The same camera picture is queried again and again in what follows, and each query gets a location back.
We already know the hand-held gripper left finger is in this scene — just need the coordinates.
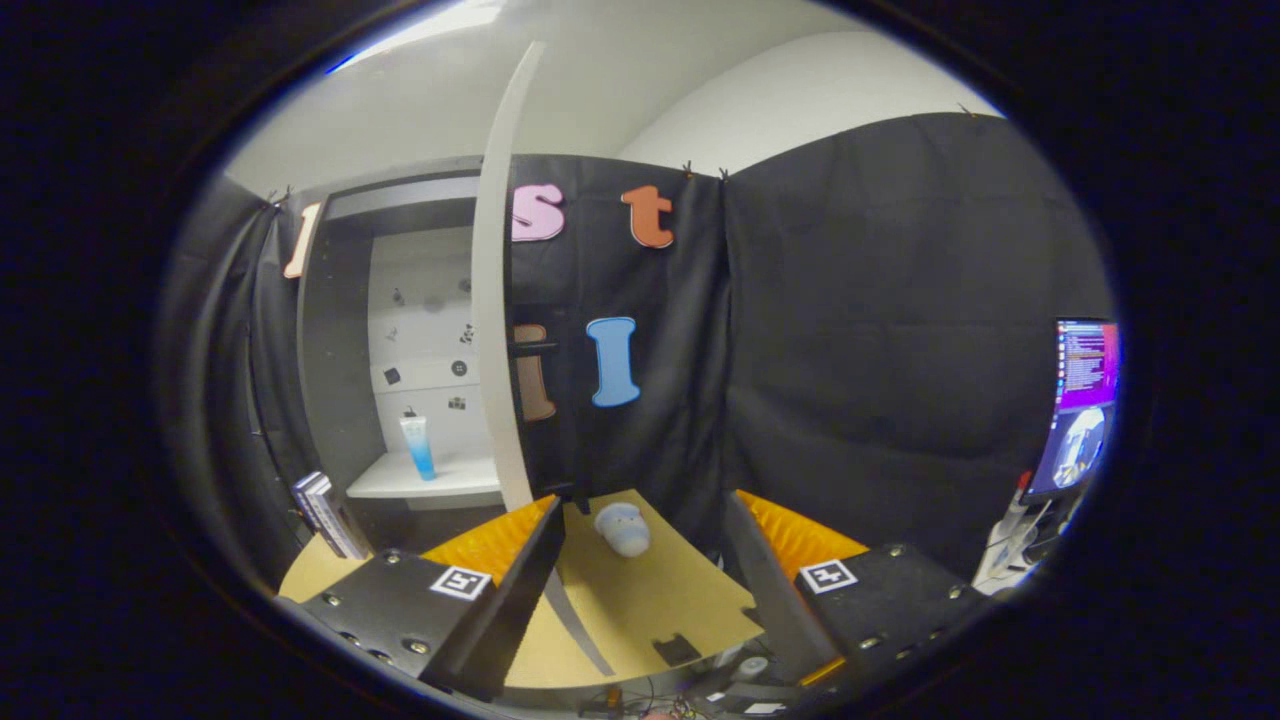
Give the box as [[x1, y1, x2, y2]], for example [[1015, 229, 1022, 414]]
[[275, 494, 568, 703]]

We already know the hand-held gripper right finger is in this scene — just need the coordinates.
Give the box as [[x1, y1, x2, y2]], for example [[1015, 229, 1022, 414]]
[[725, 490, 1001, 691]]

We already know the blue gradient tube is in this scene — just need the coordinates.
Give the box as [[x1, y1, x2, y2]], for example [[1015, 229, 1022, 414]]
[[400, 408, 438, 483]]

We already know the white cabinet door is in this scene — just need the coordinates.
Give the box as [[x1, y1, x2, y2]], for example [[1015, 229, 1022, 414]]
[[470, 40, 617, 679]]

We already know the pale blue plush toy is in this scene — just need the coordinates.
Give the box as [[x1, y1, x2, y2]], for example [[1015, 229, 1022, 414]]
[[594, 502, 652, 559]]

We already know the white cabinet shelf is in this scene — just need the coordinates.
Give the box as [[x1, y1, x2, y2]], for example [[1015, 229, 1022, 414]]
[[345, 450, 506, 501]]

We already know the grey cover book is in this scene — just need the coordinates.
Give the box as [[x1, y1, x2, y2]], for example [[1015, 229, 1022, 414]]
[[310, 470, 373, 561]]

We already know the white spine book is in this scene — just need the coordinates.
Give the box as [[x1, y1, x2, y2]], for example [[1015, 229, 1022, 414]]
[[298, 473, 359, 561]]

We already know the white bottle red cap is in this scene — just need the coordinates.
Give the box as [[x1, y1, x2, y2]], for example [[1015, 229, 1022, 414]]
[[985, 470, 1036, 581]]

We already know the black backdrop cloth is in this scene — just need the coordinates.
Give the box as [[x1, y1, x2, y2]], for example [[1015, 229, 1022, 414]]
[[155, 110, 1116, 601]]

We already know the dark grey cabinet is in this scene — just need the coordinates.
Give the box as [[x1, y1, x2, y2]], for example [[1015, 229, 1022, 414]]
[[295, 155, 531, 561]]

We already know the computer monitor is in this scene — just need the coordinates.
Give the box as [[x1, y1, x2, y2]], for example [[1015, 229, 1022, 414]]
[[1022, 318, 1121, 501]]

